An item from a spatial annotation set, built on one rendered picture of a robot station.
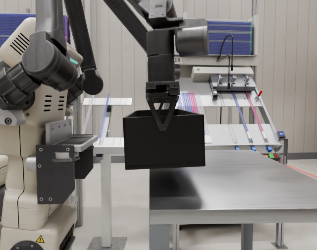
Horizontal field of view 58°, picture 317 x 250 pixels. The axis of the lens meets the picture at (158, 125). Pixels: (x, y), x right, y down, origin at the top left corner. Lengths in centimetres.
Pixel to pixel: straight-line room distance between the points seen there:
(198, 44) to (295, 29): 517
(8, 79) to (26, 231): 43
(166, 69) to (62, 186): 43
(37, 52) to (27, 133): 29
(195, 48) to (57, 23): 34
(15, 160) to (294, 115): 509
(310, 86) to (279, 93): 58
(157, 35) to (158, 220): 36
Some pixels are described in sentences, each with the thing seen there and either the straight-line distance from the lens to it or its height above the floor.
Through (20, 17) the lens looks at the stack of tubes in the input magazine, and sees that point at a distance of 249.
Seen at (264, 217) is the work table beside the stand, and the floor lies 78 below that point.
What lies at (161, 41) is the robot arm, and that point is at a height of 113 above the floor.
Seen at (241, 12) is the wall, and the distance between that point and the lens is 538.
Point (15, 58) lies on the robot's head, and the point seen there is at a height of 112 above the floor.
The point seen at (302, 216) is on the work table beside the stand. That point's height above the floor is 78.
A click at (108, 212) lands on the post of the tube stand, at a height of 26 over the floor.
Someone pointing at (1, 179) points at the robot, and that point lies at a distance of 123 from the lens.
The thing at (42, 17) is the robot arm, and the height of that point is 120.
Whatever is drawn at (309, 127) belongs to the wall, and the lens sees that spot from 578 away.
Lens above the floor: 101
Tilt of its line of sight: 4 degrees down
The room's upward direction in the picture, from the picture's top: straight up
